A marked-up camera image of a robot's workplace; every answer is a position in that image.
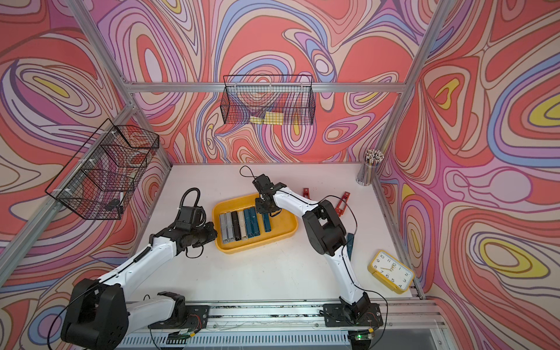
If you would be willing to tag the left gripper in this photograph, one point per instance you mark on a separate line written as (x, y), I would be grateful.
(212, 232)

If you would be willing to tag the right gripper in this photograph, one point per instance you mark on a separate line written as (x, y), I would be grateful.
(259, 209)

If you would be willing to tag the teal pruning pliers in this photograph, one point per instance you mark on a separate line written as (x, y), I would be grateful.
(248, 223)

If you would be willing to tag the beige pruning pliers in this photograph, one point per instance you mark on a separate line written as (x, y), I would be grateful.
(242, 225)

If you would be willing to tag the yellow storage tray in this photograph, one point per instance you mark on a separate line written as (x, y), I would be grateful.
(284, 224)

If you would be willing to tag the grey pruning pliers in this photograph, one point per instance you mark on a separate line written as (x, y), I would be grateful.
(223, 228)
(229, 227)

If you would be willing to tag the black pruning pliers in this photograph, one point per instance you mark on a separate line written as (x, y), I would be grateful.
(236, 226)

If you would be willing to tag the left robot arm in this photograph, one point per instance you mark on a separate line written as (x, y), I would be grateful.
(100, 314)

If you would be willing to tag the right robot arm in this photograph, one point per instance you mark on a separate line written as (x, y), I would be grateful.
(326, 234)

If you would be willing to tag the red pruning pliers right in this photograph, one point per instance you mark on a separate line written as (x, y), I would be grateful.
(342, 204)

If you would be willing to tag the yellow sticky notes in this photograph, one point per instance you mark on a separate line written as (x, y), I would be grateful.
(268, 118)

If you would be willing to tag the cup of metal rods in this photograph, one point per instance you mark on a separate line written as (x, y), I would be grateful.
(371, 160)

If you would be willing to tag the yellow dial object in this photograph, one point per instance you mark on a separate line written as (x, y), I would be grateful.
(392, 273)

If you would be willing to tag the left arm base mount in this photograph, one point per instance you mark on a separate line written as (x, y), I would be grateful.
(184, 316)

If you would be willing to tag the black wire basket back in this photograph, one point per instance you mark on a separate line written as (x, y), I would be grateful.
(247, 95)

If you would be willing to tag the black wire basket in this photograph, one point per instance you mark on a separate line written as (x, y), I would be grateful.
(100, 179)
(247, 95)

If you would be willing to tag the black wire basket left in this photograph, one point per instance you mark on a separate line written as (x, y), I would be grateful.
(100, 179)

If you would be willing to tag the aluminium frame post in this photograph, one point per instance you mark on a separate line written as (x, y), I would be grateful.
(102, 52)

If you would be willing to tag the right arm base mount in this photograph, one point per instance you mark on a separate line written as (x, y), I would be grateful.
(362, 313)

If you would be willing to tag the aluminium rail base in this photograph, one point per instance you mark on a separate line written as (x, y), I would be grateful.
(298, 325)

